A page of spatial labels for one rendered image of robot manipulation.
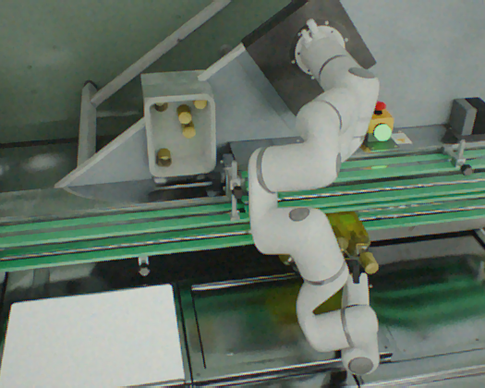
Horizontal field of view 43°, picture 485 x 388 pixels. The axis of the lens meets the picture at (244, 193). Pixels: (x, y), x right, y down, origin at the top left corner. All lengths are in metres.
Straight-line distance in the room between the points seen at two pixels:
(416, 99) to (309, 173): 0.81
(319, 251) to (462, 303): 0.74
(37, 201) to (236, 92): 0.59
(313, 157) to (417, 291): 0.78
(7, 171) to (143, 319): 0.93
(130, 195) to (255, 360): 0.55
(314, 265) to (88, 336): 0.66
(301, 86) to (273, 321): 0.60
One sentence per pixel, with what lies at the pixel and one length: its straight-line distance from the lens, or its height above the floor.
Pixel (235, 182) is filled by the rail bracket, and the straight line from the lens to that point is 1.51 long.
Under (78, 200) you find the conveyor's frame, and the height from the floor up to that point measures 0.83.
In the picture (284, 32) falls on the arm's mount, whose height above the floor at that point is 0.81.
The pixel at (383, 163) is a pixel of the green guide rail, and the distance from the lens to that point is 1.68.
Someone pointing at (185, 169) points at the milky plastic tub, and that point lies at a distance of 1.63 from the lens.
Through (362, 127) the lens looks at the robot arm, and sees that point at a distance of 1.34.
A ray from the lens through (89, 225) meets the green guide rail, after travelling 1.60.
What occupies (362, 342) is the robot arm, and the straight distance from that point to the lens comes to 1.25.
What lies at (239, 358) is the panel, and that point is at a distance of 1.46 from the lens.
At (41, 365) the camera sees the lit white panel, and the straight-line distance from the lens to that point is 1.51.
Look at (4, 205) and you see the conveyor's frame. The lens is 1.70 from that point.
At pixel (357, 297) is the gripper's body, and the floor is 1.30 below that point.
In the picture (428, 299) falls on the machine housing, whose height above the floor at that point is 1.13.
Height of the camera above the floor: 2.23
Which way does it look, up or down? 55 degrees down
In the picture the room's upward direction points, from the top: 160 degrees clockwise
